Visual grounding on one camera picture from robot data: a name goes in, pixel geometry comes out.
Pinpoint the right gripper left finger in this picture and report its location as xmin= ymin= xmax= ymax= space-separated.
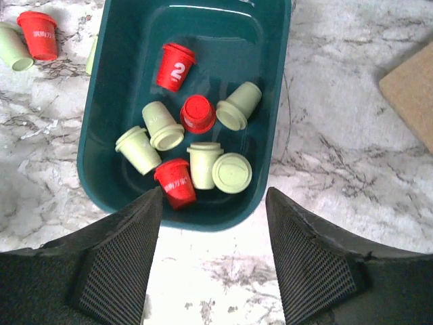
xmin=1 ymin=188 xmax=162 ymax=324

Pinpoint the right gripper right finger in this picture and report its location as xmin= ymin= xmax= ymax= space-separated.
xmin=266 ymin=188 xmax=432 ymax=324

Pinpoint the green capsule cluster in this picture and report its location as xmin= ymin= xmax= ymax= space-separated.
xmin=212 ymin=152 xmax=252 ymax=194
xmin=216 ymin=81 xmax=262 ymax=131

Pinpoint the red capsule cluster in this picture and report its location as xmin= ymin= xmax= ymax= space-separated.
xmin=180 ymin=95 xmax=216 ymax=134

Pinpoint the cork mat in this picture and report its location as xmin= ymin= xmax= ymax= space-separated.
xmin=379 ymin=44 xmax=432 ymax=151

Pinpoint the teal storage basket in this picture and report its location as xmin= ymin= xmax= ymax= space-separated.
xmin=77 ymin=1 xmax=292 ymax=232

